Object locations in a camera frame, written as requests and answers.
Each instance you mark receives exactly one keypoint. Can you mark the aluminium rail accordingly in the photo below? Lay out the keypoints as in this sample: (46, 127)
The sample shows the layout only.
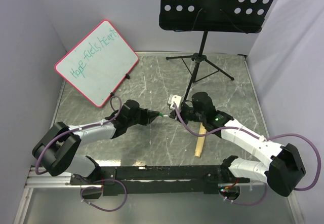
(46, 180)

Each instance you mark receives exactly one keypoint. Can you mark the black music stand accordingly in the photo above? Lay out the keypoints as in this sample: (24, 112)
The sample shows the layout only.
(242, 16)

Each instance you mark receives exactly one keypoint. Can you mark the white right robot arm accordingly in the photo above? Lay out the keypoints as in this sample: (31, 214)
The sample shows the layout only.
(279, 166)

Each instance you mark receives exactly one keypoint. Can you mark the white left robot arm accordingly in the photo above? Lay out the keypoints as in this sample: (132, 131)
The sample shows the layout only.
(56, 153)

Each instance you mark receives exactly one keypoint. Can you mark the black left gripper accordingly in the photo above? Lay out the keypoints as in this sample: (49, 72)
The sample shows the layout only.
(148, 116)

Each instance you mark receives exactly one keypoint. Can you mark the pink framed whiteboard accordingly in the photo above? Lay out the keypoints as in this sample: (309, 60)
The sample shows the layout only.
(98, 64)

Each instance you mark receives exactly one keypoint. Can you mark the beige toy microphone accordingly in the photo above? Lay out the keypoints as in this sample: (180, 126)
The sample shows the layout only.
(200, 141)

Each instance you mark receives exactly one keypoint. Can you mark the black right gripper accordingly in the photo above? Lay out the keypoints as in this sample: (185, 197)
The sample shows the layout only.
(181, 108)

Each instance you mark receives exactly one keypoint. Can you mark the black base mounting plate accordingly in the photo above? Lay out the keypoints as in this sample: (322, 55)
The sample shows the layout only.
(161, 179)

